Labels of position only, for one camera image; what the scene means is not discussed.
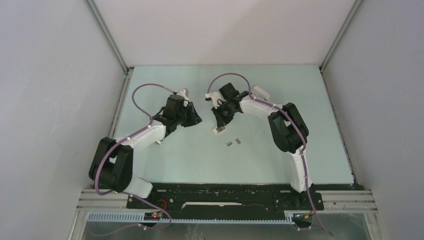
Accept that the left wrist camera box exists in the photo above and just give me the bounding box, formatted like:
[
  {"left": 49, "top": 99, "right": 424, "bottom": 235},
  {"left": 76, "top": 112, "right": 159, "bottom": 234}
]
[{"left": 175, "top": 88, "right": 190, "bottom": 101}]

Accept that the white cable duct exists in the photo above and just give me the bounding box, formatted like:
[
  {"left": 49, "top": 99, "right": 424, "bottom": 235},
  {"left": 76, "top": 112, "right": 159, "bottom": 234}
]
[{"left": 86, "top": 211, "right": 294, "bottom": 225}]

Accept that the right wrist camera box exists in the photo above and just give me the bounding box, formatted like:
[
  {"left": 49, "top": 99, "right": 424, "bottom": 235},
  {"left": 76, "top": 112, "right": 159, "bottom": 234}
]
[{"left": 205, "top": 91, "right": 223, "bottom": 109}]

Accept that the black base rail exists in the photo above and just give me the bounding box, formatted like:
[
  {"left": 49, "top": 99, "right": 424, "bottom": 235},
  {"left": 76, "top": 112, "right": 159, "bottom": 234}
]
[{"left": 147, "top": 183, "right": 324, "bottom": 220}]

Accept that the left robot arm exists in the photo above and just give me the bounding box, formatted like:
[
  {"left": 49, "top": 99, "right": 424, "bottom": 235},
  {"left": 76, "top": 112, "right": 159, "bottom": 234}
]
[{"left": 88, "top": 88, "right": 202, "bottom": 208}]

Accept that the white staple box barcode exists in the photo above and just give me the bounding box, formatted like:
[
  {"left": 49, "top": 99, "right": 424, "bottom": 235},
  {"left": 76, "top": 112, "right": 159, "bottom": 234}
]
[{"left": 212, "top": 126, "right": 227, "bottom": 134}]

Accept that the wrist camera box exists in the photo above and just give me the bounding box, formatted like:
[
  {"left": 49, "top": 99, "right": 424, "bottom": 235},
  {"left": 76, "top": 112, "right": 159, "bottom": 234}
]
[
  {"left": 175, "top": 88, "right": 190, "bottom": 101},
  {"left": 205, "top": 91, "right": 223, "bottom": 109}
]

